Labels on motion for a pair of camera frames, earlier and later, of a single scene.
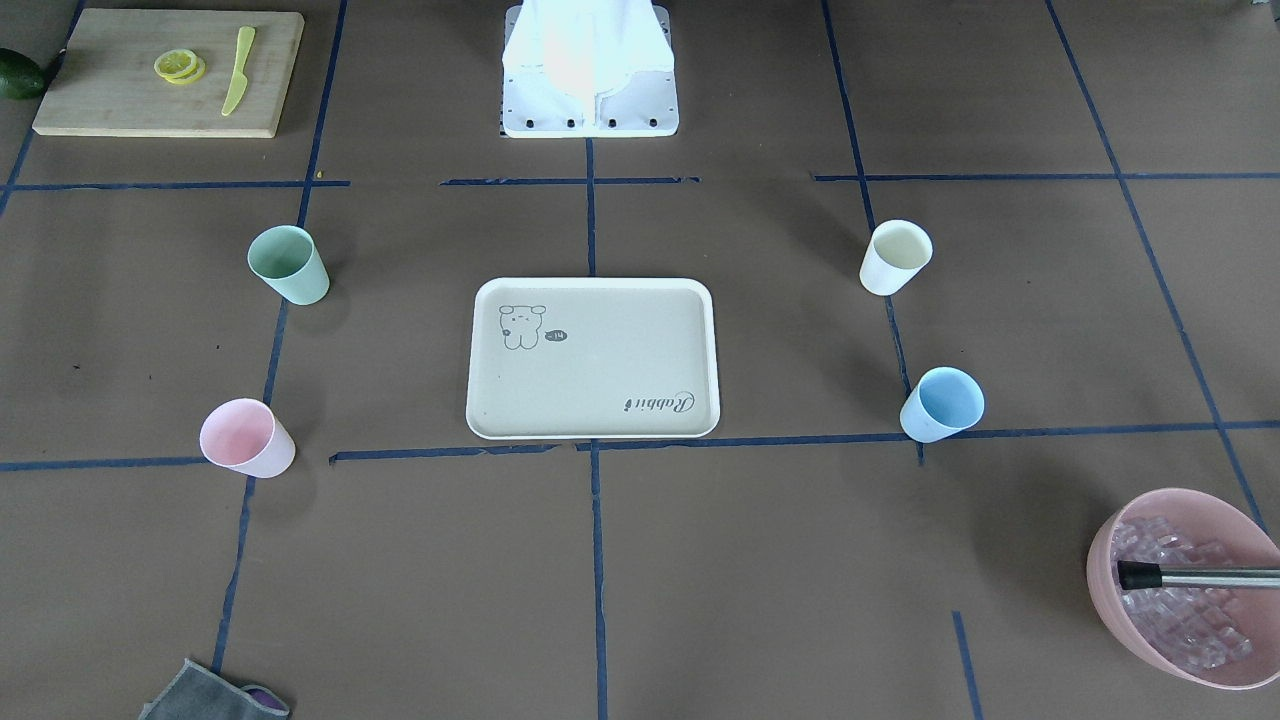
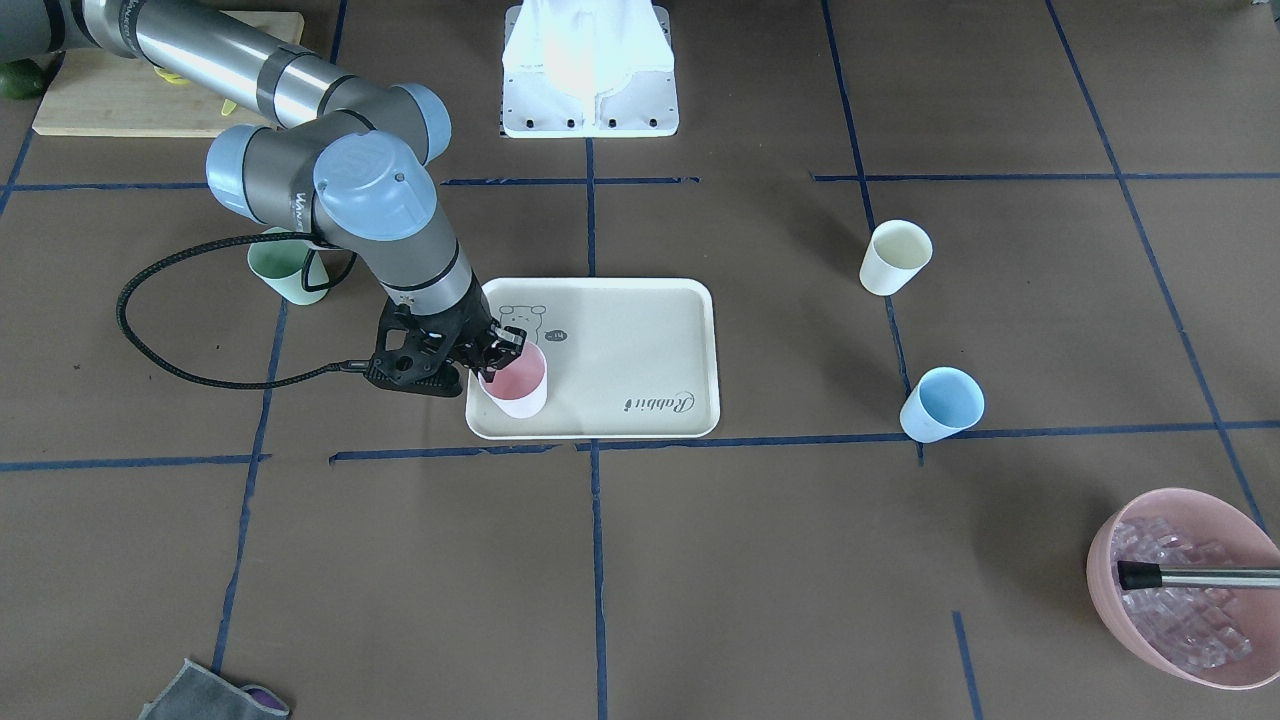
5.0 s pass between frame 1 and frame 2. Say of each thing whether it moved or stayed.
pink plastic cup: moved
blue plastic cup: stayed
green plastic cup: stayed
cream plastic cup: stayed
